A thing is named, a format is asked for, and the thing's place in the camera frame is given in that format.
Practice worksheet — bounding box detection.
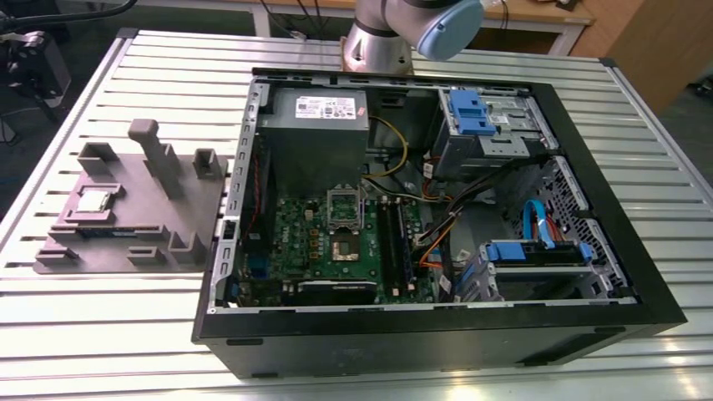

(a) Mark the green motherboard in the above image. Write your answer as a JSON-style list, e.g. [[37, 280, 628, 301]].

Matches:
[[236, 183, 443, 305]]

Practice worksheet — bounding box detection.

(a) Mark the grey power supply unit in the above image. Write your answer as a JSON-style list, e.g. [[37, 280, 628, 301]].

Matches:
[[259, 89, 371, 188]]

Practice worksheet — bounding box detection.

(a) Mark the wooden cabinet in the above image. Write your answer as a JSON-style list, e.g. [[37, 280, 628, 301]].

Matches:
[[605, 0, 713, 114]]

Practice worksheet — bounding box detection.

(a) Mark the wooden desk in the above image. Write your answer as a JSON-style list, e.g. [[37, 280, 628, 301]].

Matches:
[[472, 0, 596, 58]]

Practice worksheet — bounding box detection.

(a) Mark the black graphics card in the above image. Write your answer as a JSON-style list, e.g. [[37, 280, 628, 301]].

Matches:
[[281, 277, 379, 305]]

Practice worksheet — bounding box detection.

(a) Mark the yellow wire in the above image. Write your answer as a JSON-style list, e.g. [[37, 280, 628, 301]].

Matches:
[[363, 114, 411, 180]]

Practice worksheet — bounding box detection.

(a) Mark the black PC case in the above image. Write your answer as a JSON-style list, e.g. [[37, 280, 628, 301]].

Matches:
[[191, 66, 689, 381]]

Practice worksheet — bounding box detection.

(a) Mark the RAM stick with gold contacts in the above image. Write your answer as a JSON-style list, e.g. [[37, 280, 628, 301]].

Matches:
[[71, 226, 159, 240]]

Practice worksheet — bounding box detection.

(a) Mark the metal disk bay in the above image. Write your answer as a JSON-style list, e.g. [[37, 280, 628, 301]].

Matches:
[[456, 237, 637, 302]]

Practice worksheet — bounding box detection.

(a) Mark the blue plastic drive latch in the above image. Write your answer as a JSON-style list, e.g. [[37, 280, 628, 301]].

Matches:
[[448, 89, 497, 137]]

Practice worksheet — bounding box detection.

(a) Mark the blue wire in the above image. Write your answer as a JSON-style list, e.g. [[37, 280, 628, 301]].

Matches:
[[521, 198, 560, 251]]

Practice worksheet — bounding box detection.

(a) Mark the hard disk in blue carrier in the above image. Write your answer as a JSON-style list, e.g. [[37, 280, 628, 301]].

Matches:
[[481, 239, 594, 268]]

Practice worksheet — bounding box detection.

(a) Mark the grey parts rack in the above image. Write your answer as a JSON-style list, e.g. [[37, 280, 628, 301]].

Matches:
[[32, 119, 233, 276]]

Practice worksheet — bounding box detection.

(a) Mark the metal socket cover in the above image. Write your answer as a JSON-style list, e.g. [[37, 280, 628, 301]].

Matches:
[[324, 183, 367, 233]]

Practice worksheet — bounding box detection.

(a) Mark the silver CPU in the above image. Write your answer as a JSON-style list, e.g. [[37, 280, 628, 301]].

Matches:
[[76, 190, 115, 213]]

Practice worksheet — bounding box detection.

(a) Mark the black RAM slot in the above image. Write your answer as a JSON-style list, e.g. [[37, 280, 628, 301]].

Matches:
[[388, 199, 407, 292], [373, 199, 392, 292]]

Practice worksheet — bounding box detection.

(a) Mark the black wire bundle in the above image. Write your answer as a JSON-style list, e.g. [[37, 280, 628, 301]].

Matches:
[[443, 150, 560, 215]]

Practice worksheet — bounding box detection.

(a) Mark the RAM slot with white clips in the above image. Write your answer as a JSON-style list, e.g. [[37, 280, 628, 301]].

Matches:
[[380, 198, 400, 293]]

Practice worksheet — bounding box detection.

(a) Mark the metal drive cage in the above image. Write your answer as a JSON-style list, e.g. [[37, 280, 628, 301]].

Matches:
[[433, 86, 561, 180]]

